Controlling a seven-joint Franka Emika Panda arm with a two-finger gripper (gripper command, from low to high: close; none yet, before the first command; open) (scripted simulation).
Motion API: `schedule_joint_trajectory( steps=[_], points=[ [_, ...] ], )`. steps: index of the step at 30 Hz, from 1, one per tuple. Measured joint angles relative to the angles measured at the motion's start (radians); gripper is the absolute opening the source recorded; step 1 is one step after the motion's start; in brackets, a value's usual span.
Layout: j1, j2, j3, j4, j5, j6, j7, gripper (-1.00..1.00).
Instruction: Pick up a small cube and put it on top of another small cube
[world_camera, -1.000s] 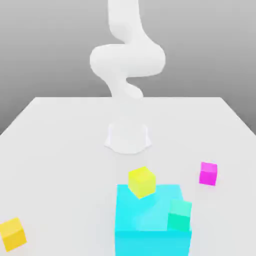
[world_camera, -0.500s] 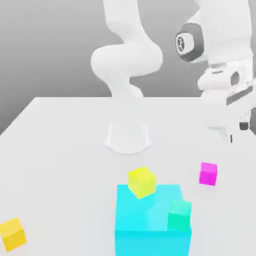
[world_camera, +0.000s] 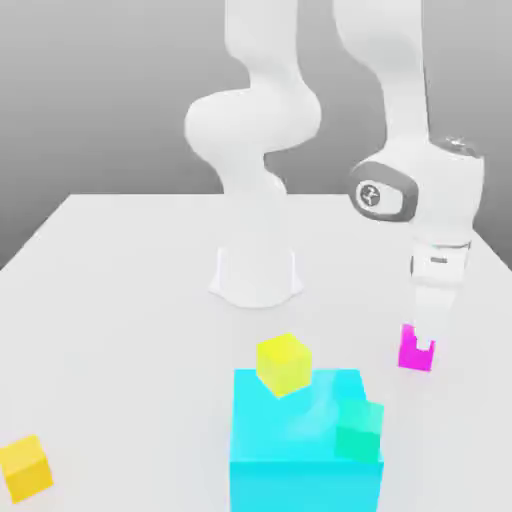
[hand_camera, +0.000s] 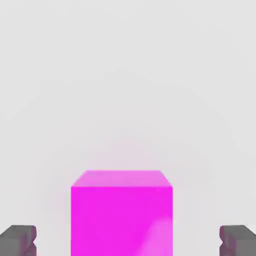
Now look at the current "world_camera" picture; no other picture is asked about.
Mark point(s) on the small lime yellow cube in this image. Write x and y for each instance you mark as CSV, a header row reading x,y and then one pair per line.
x,y
284,366

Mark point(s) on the small teal green cube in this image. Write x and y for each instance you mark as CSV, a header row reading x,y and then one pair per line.
x,y
358,438

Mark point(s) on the small golden yellow cube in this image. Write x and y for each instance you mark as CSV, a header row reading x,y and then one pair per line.
x,y
26,468

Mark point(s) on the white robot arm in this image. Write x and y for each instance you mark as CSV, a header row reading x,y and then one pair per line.
x,y
256,120

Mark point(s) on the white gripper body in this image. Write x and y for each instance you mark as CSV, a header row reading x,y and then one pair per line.
x,y
435,304

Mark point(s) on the small magenta cube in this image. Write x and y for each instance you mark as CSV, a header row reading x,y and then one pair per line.
x,y
412,358

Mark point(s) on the large cyan box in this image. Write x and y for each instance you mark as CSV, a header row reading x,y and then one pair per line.
x,y
280,452

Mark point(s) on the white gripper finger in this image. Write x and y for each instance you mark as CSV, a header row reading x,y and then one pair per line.
x,y
423,334

